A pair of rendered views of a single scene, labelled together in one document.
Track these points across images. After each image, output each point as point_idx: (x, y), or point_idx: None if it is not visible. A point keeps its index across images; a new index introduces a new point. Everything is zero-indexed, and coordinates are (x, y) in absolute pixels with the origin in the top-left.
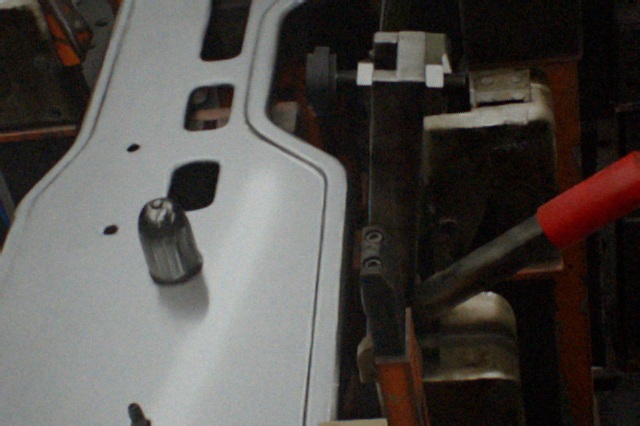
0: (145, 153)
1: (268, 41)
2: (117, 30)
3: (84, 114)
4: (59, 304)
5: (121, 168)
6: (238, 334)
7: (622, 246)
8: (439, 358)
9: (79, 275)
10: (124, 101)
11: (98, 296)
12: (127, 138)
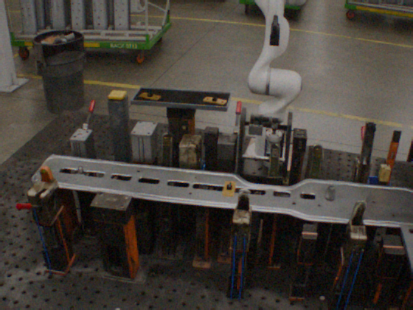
0: (296, 201)
1: (262, 184)
2: None
3: (277, 212)
4: (338, 210)
5: (300, 204)
6: (346, 191)
7: None
8: (362, 166)
9: (331, 208)
10: (276, 204)
11: (337, 206)
12: (290, 204)
